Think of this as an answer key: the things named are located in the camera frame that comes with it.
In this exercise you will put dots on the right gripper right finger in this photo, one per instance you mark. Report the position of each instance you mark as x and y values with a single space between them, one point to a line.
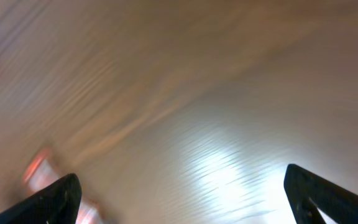
309 194

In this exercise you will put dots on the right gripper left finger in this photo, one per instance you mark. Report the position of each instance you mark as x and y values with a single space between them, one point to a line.
56 204

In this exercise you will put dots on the small orange box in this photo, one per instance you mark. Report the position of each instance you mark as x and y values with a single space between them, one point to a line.
44 170

